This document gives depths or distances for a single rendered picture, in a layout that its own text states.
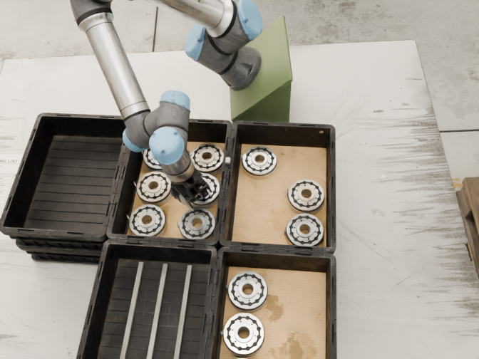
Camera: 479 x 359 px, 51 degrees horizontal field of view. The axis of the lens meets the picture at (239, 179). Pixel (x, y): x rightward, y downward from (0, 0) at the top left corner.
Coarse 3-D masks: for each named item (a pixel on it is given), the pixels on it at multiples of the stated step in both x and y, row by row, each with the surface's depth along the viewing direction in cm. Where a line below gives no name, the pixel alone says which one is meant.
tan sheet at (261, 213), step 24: (240, 168) 152; (288, 168) 151; (312, 168) 151; (240, 192) 148; (264, 192) 148; (240, 216) 144; (264, 216) 144; (288, 216) 144; (240, 240) 141; (264, 240) 140
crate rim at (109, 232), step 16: (128, 160) 144; (224, 160) 142; (224, 176) 140; (224, 192) 137; (112, 208) 136; (112, 224) 134; (144, 240) 131; (160, 240) 131; (176, 240) 131; (192, 240) 131; (208, 240) 130
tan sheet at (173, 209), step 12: (192, 144) 158; (216, 144) 157; (144, 168) 154; (144, 204) 148; (168, 204) 147; (180, 204) 147; (216, 204) 146; (168, 216) 145; (180, 216) 145; (168, 228) 144
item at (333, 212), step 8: (240, 120) 149; (232, 128) 148; (312, 128) 147; (320, 128) 146; (328, 128) 146; (232, 136) 146; (232, 144) 145; (232, 152) 143; (232, 160) 142; (232, 168) 141; (224, 200) 136; (224, 208) 135; (224, 216) 133; (224, 224) 132; (224, 232) 131; (224, 240) 130; (256, 248) 129; (264, 248) 128; (272, 248) 128; (280, 248) 128; (288, 248) 128; (296, 248) 128; (312, 248) 128; (320, 248) 128; (328, 248) 127
